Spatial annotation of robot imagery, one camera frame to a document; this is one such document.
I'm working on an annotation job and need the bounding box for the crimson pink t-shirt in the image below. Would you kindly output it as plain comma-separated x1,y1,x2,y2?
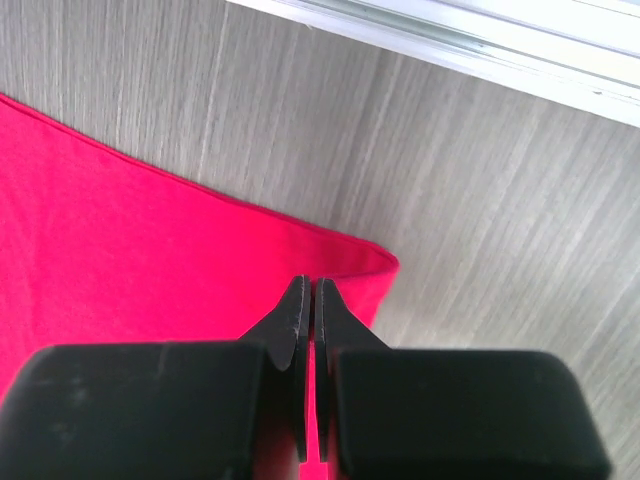
0,92,401,480

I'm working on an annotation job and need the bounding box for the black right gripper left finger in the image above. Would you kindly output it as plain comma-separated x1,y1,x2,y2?
1,276,311,479

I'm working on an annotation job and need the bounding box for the right aluminium frame post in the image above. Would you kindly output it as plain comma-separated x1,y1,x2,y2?
245,1,639,126

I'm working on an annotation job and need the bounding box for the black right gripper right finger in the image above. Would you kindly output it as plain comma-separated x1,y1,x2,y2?
314,279,613,479

